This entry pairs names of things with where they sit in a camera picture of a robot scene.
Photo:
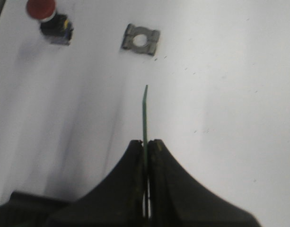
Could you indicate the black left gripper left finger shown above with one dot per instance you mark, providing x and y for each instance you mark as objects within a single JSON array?
[{"x": 115, "y": 202}]

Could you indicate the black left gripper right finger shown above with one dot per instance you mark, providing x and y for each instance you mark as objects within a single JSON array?
[{"x": 178, "y": 200}]

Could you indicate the green perforated circuit board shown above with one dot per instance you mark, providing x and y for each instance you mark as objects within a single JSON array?
[{"x": 145, "y": 148}]

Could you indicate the grey metal clamp block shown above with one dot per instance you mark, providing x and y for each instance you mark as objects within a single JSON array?
[{"x": 140, "y": 40}]

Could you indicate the red emergency stop button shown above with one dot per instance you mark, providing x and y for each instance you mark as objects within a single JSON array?
[{"x": 55, "y": 27}]

